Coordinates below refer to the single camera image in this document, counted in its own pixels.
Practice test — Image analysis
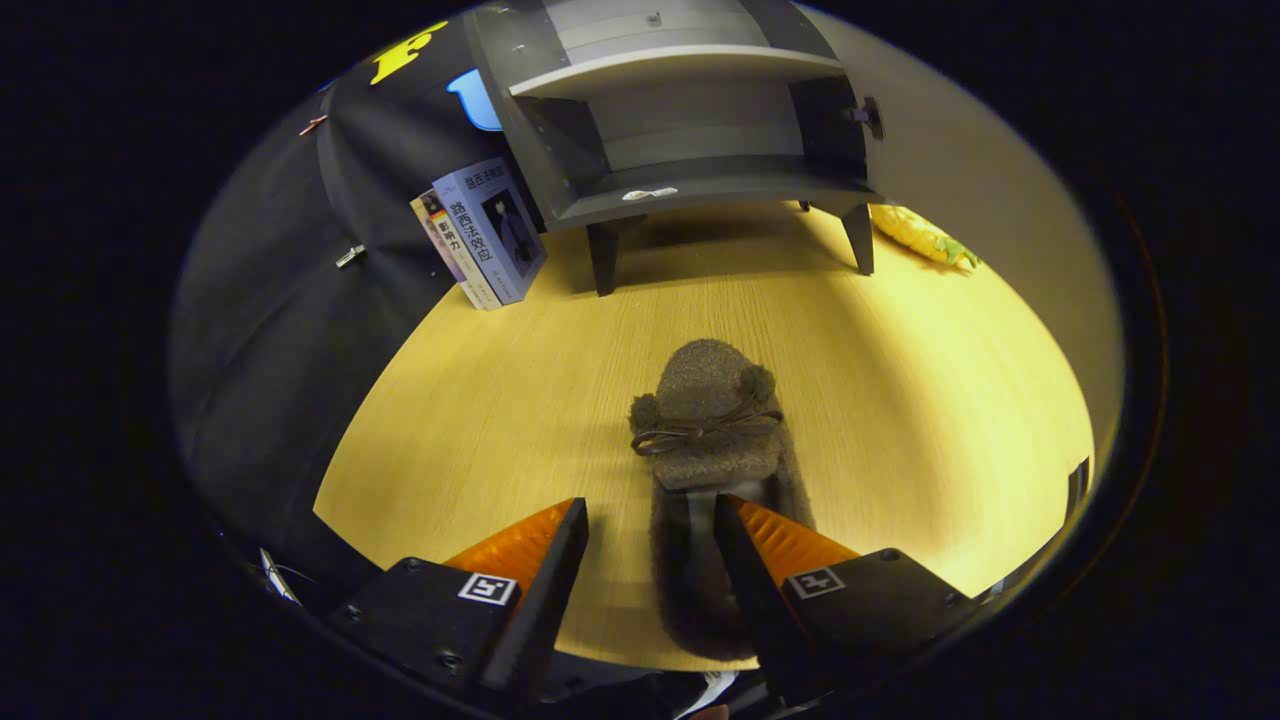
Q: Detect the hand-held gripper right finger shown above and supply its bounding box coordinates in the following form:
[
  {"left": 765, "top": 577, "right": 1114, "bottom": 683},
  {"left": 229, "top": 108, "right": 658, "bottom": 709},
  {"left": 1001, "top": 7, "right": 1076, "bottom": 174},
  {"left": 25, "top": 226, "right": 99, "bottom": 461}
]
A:
[{"left": 713, "top": 493, "right": 981, "bottom": 703}]

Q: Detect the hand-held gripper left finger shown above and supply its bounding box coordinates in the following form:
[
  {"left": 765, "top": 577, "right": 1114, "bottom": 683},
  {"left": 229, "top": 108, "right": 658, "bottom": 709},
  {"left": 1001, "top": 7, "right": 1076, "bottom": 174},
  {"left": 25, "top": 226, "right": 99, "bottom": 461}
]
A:
[{"left": 330, "top": 497, "right": 590, "bottom": 701}]

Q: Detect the brown fuzzy shoe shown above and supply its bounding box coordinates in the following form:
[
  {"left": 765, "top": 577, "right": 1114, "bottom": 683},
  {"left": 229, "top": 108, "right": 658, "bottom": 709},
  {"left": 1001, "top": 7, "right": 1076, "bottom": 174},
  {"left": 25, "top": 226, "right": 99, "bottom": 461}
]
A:
[{"left": 628, "top": 338, "right": 816, "bottom": 661}]

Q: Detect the dark grey shoe cabinet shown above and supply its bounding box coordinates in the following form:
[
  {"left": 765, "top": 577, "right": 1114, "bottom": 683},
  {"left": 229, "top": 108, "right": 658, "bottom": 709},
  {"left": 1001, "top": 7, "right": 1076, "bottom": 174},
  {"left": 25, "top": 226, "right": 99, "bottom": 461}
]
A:
[{"left": 465, "top": 0, "right": 886, "bottom": 298}]

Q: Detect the blue book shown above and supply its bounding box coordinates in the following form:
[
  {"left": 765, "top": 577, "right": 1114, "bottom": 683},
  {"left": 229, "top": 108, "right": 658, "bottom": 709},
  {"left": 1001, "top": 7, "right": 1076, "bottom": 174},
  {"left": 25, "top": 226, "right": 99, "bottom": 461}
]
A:
[{"left": 432, "top": 157, "right": 548, "bottom": 306}]

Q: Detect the black backdrop cloth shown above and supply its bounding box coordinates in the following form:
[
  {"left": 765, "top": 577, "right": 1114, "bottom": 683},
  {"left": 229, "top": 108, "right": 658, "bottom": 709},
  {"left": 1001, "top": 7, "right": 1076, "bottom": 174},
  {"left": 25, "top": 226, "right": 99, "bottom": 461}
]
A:
[{"left": 168, "top": 15, "right": 546, "bottom": 601}]

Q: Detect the yellow plush toy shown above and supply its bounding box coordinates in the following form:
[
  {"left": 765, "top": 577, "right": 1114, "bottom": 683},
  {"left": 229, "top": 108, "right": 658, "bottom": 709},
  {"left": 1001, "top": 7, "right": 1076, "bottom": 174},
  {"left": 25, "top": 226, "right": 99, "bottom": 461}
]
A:
[{"left": 868, "top": 203, "right": 981, "bottom": 273}]

